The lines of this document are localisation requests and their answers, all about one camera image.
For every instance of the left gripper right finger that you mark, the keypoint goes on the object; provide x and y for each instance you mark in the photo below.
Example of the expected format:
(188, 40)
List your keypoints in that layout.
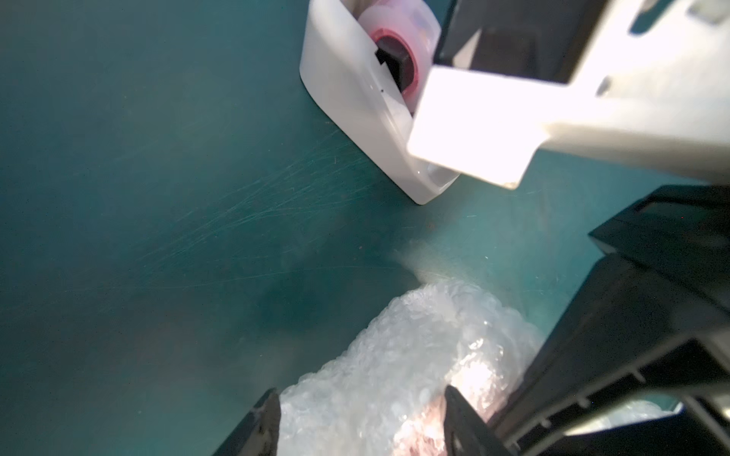
(465, 433)

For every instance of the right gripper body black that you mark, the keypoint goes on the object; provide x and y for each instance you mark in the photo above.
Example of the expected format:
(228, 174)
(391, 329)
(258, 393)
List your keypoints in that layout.
(638, 364)

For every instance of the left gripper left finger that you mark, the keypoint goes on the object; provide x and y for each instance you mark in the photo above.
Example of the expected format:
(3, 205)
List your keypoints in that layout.
(258, 432)

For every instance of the bubble wrap sheet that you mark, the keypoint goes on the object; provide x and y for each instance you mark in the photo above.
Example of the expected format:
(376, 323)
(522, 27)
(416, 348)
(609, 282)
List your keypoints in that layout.
(385, 394)

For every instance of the white tape dispenser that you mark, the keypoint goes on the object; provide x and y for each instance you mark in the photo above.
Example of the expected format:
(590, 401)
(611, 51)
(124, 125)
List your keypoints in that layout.
(340, 71)

